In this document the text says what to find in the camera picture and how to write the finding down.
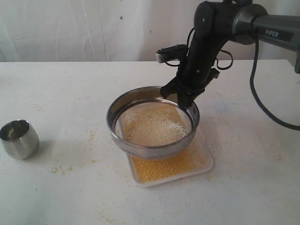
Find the white square plastic tray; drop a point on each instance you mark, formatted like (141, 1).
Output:
(194, 160)

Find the white backdrop curtain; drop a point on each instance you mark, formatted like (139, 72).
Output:
(92, 30)

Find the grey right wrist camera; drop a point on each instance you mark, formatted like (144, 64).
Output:
(176, 52)

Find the round steel mesh sieve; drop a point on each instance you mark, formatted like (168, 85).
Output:
(145, 95)

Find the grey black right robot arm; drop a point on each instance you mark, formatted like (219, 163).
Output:
(216, 23)

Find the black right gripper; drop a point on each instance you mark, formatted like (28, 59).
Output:
(193, 80)

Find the stainless steel cup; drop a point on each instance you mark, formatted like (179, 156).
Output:
(19, 139)

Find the yellow millet grain pile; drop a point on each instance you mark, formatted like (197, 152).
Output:
(156, 124)

